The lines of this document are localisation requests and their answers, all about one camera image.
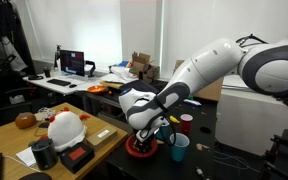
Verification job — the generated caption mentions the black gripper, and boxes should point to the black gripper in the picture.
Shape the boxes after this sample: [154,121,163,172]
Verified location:
[133,133,158,155]

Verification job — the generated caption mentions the red plastic cup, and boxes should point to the red plastic cup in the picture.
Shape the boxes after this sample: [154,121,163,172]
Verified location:
[179,113,194,134]

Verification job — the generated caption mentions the red bowl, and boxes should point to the red bowl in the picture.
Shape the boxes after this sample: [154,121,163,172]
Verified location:
[125,134,159,159]

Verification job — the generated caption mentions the yellow toy banana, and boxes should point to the yellow toy banana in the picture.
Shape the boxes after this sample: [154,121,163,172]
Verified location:
[169,115,181,125]

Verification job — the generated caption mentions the small tan cardboard box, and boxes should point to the small tan cardboard box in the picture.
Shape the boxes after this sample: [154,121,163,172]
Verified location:
[83,125,118,151]

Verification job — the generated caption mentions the large cardboard scrap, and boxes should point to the large cardboard scrap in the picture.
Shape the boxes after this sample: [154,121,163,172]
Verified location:
[196,143,211,152]

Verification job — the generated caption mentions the small wrapped candy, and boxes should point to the small wrapped candy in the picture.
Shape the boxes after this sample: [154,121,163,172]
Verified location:
[195,167,206,178]

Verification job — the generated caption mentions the black box red label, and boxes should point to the black box red label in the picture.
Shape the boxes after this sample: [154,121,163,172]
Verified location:
[58,142,96,175]

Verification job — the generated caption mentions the white blue marker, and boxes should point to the white blue marker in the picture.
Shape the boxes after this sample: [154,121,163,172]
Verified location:
[183,98,202,107]

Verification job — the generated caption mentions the orange bowl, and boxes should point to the orange bowl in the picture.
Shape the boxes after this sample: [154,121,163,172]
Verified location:
[86,85,108,95]

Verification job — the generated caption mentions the white plush chicken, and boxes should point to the white plush chicken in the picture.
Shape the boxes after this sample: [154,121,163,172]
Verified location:
[38,107,91,153]

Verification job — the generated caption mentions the white paper pile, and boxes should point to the white paper pile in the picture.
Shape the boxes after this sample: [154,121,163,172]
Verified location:
[108,65,138,84]

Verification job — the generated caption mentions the open cardboard box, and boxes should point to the open cardboard box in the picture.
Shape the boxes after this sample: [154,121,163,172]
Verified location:
[129,51,161,84]

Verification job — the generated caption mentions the white desk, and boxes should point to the white desk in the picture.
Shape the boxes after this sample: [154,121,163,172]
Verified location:
[22,71,112,96]

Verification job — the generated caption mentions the brown cardboard sheet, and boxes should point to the brown cardboard sheet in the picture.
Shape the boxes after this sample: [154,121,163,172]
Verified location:
[172,59,225,103]

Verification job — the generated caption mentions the black mug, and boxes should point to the black mug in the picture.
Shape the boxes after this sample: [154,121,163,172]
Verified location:
[43,67,52,79]
[30,137,59,171]

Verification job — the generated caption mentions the crumpled clear plastic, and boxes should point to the crumpled clear plastic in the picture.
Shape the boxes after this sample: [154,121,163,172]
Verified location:
[33,107,57,122]

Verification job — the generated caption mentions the white side table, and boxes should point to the white side table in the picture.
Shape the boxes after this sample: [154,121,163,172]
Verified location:
[215,74,288,156]

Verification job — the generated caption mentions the monitor showing red window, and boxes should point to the monitor showing red window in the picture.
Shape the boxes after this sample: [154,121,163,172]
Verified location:
[59,49,86,78]

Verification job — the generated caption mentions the white paper sheet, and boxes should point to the white paper sheet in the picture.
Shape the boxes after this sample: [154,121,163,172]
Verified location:
[15,146,38,168]

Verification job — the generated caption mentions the brown ball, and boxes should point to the brown ball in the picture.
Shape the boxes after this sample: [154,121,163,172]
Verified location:
[14,112,38,130]

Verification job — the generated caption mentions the black webcam stand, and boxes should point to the black webcam stand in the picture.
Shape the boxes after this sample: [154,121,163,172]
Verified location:
[53,44,62,71]

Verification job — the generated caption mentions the black headset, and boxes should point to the black headset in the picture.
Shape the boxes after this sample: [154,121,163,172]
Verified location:
[27,74,44,81]

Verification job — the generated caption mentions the black metal stand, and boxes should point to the black metal stand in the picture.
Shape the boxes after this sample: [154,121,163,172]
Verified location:
[258,129,288,180]

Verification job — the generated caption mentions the black armchair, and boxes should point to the black armchair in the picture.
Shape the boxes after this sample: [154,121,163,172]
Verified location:
[0,84,35,133]

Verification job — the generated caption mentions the hanging clothing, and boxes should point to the hanging clothing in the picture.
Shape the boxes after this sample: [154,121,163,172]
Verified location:
[0,0,28,79]

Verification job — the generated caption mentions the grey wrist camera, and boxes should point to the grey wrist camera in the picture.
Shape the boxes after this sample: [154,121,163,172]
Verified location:
[137,118,168,143]

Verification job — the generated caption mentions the white cable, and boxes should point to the white cable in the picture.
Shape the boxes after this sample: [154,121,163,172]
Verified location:
[2,154,35,173]

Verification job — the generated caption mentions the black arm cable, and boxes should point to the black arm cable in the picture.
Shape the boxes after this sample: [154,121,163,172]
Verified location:
[155,33,269,148]

